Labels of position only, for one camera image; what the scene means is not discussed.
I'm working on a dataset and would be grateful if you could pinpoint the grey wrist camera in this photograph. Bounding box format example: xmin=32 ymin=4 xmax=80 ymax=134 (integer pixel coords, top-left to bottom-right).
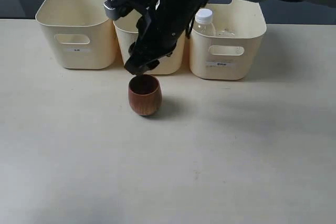
xmin=103 ymin=0 xmax=144 ymax=21

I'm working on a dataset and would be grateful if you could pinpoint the brown wooden cup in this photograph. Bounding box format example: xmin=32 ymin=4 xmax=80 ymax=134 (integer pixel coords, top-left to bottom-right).
xmin=128 ymin=74 xmax=162 ymax=116

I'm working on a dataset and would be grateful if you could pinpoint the left cream plastic bin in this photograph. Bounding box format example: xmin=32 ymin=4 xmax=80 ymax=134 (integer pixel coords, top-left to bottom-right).
xmin=35 ymin=0 xmax=119 ymax=69

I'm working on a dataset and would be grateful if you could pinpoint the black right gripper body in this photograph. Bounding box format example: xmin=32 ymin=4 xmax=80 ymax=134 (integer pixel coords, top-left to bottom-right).
xmin=128 ymin=0 xmax=242 ymax=65

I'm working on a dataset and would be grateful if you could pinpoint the clear plastic bottle white cap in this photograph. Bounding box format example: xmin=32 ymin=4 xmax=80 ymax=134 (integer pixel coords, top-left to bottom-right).
xmin=193 ymin=8 xmax=216 ymax=37

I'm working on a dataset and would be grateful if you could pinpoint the middle cream plastic bin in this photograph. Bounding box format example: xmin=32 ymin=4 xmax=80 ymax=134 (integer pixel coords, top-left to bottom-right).
xmin=113 ymin=0 xmax=184 ymax=75

